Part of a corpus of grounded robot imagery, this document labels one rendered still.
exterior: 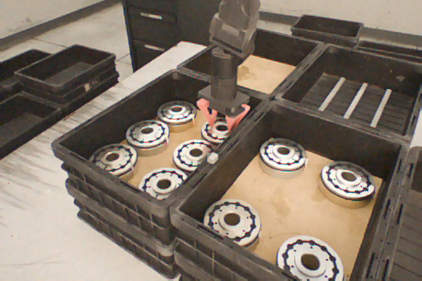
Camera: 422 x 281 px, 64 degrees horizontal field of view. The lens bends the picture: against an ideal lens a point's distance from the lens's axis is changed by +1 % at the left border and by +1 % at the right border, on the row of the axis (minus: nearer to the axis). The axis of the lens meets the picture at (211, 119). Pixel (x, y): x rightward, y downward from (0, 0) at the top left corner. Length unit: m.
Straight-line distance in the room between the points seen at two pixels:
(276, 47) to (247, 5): 0.61
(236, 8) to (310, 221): 0.41
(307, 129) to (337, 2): 3.17
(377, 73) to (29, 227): 1.03
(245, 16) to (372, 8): 3.31
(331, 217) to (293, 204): 0.07
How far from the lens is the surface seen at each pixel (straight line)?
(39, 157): 1.10
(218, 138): 0.79
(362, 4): 3.89
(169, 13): 2.20
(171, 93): 0.95
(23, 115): 1.95
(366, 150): 0.79
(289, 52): 1.20
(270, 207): 0.70
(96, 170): 0.65
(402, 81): 1.14
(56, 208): 0.93
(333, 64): 1.16
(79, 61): 2.12
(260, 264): 0.50
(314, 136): 0.81
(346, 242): 0.68
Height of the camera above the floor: 1.36
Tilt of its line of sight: 36 degrees down
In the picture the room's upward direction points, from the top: straight up
